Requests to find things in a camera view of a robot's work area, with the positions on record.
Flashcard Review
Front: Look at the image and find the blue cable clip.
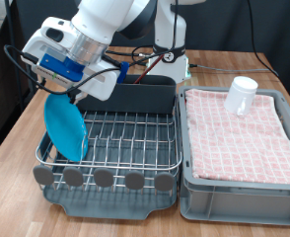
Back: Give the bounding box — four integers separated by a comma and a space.
116, 61, 130, 84

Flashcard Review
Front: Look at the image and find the dark metal frame pole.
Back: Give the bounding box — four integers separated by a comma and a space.
4, 0, 25, 113

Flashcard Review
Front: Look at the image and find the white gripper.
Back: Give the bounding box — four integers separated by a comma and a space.
21, 29, 119, 105

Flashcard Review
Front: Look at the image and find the black table cable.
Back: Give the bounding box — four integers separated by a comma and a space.
105, 44, 154, 68

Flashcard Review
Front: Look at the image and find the white mug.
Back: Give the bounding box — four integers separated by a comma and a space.
223, 75, 259, 117

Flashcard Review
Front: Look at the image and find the grey table cable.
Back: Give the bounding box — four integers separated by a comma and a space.
187, 63, 274, 73

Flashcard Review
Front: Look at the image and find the dark grey cutlery holder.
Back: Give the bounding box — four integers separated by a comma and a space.
75, 74, 178, 115

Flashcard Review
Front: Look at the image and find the grey plastic crate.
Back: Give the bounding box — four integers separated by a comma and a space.
178, 85, 290, 227

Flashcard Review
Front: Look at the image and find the brown wooden spoon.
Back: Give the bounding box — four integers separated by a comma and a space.
133, 53, 166, 85

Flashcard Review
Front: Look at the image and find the blue mounted wrist camera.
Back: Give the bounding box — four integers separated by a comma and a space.
30, 53, 86, 89

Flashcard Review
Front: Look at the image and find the blue plate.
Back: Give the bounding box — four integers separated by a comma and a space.
43, 93, 89, 163

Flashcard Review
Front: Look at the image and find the pink checked cloth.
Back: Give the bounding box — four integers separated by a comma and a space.
184, 88, 290, 186

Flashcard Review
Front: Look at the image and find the grey dish drying rack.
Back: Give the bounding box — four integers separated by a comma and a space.
40, 88, 181, 221

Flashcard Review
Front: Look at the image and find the metal wire dish rack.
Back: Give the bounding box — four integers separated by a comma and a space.
33, 90, 182, 196

